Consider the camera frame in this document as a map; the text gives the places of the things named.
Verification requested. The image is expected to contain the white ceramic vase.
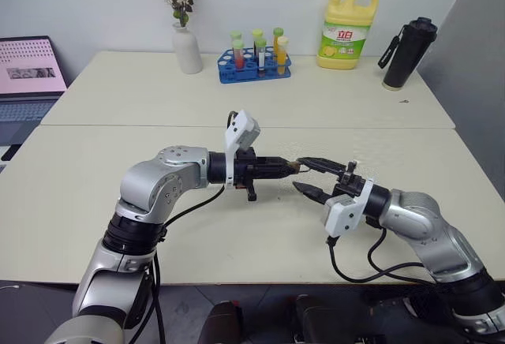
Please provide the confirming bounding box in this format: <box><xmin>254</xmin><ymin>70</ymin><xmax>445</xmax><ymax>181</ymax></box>
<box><xmin>170</xmin><ymin>21</ymin><xmax>204</xmax><ymax>75</ymax></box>

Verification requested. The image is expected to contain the yellow liquid cream-capped tube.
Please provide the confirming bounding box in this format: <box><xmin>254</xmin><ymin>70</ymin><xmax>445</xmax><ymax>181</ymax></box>
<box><xmin>275</xmin><ymin>36</ymin><xmax>290</xmax><ymax>76</ymax></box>

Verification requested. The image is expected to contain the white-labelled green-capped tube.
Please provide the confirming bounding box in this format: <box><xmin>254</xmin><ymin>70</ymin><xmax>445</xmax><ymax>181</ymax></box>
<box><xmin>254</xmin><ymin>37</ymin><xmax>268</xmax><ymax>77</ymax></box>

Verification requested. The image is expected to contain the blue test tube rack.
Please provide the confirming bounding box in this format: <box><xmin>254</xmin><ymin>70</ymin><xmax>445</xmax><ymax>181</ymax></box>
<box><xmin>215</xmin><ymin>45</ymin><xmax>294</xmax><ymax>84</ymax></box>

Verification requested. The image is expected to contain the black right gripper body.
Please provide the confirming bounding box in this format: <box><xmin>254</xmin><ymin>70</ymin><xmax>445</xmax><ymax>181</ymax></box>
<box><xmin>331</xmin><ymin>161</ymin><xmax>368</xmax><ymax>200</ymax></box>

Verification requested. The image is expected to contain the red liquid green-capped tube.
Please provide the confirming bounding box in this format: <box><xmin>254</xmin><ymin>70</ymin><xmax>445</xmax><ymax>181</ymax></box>
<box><xmin>231</xmin><ymin>39</ymin><xmax>247</xmax><ymax>73</ymax></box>

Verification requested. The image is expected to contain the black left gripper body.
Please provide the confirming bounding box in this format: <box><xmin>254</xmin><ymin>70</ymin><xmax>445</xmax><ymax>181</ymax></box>
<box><xmin>232</xmin><ymin>147</ymin><xmax>262</xmax><ymax>204</ymax></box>

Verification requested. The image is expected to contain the open laptop with pink screen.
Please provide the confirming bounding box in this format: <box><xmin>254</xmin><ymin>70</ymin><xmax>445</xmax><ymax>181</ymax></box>
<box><xmin>0</xmin><ymin>36</ymin><xmax>69</xmax><ymax>144</ymax></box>

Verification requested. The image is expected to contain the black bottle carry strap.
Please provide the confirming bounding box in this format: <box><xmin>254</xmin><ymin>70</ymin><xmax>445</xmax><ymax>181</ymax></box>
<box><xmin>377</xmin><ymin>24</ymin><xmax>408</xmax><ymax>70</ymax></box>

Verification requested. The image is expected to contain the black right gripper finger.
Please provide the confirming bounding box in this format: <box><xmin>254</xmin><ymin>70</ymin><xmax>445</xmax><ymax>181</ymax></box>
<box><xmin>297</xmin><ymin>156</ymin><xmax>346</xmax><ymax>178</ymax></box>
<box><xmin>292</xmin><ymin>181</ymin><xmax>330</xmax><ymax>206</ymax></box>

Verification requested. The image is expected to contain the dark rounded shape red spot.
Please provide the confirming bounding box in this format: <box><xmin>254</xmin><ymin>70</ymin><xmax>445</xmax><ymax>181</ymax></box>
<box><xmin>196</xmin><ymin>300</ymin><xmax>245</xmax><ymax>344</ymax></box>

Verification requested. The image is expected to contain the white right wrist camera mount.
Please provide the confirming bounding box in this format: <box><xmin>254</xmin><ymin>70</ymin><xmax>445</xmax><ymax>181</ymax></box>
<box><xmin>323</xmin><ymin>178</ymin><xmax>376</xmax><ymax>239</ymax></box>

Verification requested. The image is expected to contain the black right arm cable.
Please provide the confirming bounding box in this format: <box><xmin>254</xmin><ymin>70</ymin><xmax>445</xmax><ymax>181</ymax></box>
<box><xmin>325</xmin><ymin>223</ymin><xmax>439</xmax><ymax>285</ymax></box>

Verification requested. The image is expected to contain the yellow detergent pump bottle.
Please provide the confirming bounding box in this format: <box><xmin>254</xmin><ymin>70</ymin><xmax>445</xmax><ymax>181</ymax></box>
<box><xmin>316</xmin><ymin>0</ymin><xmax>380</xmax><ymax>71</ymax></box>

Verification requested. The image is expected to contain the black thermos bottle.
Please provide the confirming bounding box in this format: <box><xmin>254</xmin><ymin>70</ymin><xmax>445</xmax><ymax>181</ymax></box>
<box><xmin>381</xmin><ymin>16</ymin><xmax>440</xmax><ymax>92</ymax></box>

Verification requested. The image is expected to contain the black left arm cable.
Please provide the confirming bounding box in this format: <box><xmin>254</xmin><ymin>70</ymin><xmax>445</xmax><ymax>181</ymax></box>
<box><xmin>151</xmin><ymin>183</ymin><xmax>228</xmax><ymax>344</ymax></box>

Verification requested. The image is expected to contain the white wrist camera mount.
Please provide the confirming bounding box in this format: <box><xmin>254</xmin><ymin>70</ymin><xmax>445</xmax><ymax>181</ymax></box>
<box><xmin>223</xmin><ymin>109</ymin><xmax>263</xmax><ymax>187</ymax></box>
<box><xmin>323</xmin><ymin>178</ymin><xmax>376</xmax><ymax>239</ymax></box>

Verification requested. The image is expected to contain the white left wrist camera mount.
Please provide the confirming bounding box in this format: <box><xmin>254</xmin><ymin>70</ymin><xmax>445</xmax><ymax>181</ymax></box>
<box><xmin>223</xmin><ymin>109</ymin><xmax>263</xmax><ymax>187</ymax></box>

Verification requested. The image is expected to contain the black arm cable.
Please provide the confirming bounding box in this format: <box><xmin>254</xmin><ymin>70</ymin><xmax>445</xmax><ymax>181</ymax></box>
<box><xmin>325</xmin><ymin>223</ymin><xmax>439</xmax><ymax>285</ymax></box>
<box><xmin>151</xmin><ymin>183</ymin><xmax>228</xmax><ymax>344</ymax></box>

